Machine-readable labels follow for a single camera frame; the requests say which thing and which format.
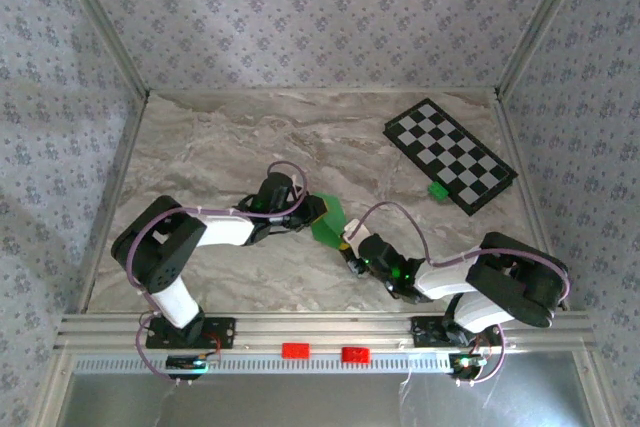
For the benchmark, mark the aluminium table side rail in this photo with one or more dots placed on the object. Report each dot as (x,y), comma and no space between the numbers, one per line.
(507,122)
(123,167)

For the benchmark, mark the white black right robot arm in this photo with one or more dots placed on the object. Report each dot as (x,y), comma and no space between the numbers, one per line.
(520,277)

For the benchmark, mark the red plastic block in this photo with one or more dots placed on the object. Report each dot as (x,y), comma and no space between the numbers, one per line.
(356,354)
(295,350)

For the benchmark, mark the green toy brick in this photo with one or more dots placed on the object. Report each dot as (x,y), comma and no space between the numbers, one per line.
(436,192)

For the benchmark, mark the aluminium corner post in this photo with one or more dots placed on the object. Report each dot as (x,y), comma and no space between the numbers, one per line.
(108,29)
(541,22)

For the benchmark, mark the black white checkerboard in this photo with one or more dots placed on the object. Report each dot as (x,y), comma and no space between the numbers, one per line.
(440,137)

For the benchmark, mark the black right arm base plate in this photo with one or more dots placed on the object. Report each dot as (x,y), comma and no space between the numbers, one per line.
(425,332)

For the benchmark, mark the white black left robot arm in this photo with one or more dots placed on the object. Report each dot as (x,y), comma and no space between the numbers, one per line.
(225,231)

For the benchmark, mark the grey sheet metal panel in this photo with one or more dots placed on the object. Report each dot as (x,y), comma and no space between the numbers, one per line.
(300,402)

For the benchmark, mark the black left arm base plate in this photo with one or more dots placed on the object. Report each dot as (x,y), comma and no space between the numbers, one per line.
(220,332)

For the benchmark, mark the aluminium front rail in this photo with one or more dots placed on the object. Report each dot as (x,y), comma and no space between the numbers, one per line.
(325,329)

